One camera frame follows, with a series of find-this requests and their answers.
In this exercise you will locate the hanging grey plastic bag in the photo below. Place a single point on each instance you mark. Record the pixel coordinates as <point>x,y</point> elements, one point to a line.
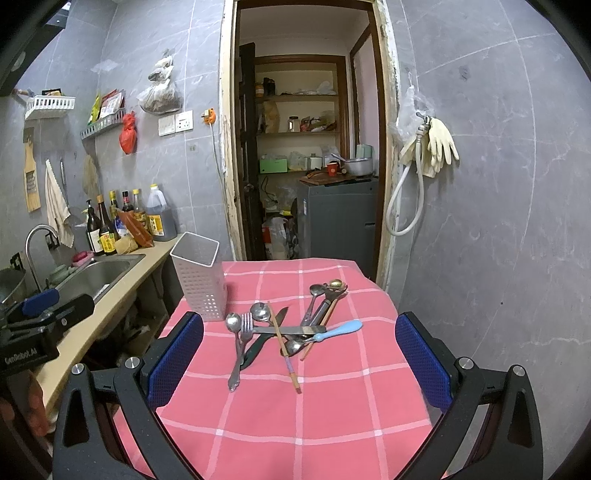
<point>162,95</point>

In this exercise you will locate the cream rubber gloves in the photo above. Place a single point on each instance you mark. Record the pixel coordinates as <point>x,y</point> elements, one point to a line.
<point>437,147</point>

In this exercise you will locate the steel kitchen sink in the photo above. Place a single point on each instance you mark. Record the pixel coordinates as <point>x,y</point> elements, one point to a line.
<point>97,277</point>

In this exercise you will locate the large oil jug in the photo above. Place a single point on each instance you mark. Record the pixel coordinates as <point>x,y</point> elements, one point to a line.
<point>159,216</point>

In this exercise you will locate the red plastic bag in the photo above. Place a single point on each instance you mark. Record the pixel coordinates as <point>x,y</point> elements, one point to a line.
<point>128,134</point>

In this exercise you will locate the black handled knife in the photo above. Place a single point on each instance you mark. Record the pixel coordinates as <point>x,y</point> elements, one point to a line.
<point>257,346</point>

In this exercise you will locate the wooden chopstick purple band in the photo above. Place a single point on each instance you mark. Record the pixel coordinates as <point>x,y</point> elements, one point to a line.
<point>283,351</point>

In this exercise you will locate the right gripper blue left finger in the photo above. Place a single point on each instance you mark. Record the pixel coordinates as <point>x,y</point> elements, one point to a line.
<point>87,443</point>

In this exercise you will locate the hanging beige towel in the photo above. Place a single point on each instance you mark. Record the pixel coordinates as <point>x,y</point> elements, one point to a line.
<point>58,212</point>

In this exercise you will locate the steel pot on cabinet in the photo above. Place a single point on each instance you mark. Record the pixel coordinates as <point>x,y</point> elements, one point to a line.
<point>359,166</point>

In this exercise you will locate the yellow label sauce bottle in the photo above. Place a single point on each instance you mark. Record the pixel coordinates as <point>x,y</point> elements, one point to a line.
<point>108,234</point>

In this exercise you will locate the wooden storage shelf unit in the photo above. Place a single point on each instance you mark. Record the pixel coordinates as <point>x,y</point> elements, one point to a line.
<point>303,106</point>

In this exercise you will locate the dark sauce bottle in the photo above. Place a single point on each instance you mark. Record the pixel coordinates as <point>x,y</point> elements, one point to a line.
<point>93,227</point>

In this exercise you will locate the red mug on cabinet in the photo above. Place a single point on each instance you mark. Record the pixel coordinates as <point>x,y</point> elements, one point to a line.
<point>333,169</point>

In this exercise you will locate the large round steel spoon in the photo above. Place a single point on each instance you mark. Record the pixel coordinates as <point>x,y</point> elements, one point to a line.
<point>260,312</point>

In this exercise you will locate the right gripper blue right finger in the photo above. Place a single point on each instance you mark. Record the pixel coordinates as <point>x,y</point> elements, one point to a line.
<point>509,443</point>

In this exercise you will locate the light blue plastic spoon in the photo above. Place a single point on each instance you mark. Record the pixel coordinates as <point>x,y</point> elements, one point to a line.
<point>349,327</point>

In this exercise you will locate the metal spice wall shelf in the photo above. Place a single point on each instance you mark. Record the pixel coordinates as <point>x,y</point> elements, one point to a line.
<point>102,125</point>

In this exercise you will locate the white wall basket shelf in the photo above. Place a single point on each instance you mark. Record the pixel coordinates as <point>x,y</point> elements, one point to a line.
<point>48,107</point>

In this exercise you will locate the pink checked tablecloth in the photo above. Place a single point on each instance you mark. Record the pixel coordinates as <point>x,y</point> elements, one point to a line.
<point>351,409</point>

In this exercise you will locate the gold coloured spoon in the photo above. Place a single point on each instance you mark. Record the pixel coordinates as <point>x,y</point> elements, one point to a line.
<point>335,289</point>

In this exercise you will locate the chrome faucet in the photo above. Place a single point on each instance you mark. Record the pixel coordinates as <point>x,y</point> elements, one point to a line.
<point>32,249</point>

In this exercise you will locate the green box on shelf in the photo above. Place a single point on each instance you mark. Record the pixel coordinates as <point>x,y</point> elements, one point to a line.
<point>273,165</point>

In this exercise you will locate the steel table knife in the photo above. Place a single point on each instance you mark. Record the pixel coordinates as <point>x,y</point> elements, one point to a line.
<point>290,330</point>

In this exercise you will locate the wooden grater board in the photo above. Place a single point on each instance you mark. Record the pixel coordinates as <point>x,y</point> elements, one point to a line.
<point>32,196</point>

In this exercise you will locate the grey cabinet in doorway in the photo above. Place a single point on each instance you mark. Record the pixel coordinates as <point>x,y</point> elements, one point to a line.
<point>338,221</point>

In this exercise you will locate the white wall socket panel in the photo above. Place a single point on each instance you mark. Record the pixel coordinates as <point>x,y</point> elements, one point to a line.
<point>175,123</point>

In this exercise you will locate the white perforated utensil holder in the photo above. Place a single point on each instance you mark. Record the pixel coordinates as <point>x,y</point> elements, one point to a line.
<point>200,274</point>

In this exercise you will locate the small steel teaspoon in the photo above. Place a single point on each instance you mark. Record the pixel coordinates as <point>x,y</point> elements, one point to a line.
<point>316,290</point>

